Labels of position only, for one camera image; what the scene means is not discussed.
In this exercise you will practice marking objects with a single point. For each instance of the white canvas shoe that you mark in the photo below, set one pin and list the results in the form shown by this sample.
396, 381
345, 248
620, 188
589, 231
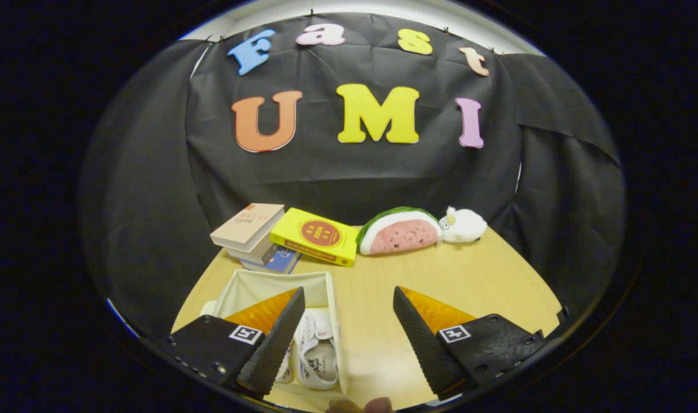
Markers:
285, 370
320, 361

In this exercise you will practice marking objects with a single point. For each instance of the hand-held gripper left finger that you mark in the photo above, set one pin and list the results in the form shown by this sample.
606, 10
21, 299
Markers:
277, 344

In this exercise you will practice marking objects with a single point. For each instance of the blue book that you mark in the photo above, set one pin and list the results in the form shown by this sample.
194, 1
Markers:
280, 261

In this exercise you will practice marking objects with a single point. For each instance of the beige fabric storage box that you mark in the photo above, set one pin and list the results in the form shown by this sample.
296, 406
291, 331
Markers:
268, 284

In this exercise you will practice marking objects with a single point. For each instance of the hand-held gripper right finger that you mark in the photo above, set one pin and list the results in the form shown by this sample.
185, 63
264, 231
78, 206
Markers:
423, 350

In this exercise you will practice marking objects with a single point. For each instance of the yellow book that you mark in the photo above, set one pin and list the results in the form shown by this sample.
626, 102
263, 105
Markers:
317, 235

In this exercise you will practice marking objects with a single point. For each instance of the grey book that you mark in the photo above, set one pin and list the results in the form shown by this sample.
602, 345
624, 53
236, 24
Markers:
257, 252

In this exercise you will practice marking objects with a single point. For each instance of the watermelon slice plush toy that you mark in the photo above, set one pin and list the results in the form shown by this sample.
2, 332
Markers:
403, 235

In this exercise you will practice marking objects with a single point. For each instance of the white plush toy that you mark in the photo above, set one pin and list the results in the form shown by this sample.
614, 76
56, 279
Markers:
466, 225

